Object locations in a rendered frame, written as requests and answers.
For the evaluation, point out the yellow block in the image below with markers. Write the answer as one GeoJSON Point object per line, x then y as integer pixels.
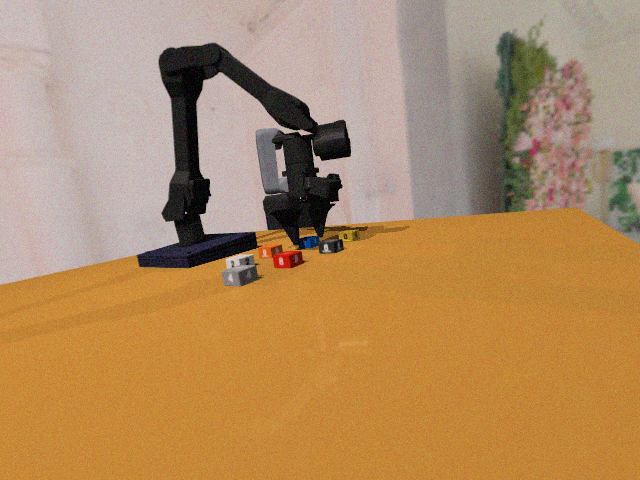
{"type": "Point", "coordinates": [349, 235]}

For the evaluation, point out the red block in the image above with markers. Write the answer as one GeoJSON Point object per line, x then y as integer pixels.
{"type": "Point", "coordinates": [287, 259]}

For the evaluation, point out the blue block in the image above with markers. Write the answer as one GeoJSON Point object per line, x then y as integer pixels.
{"type": "Point", "coordinates": [309, 242]}

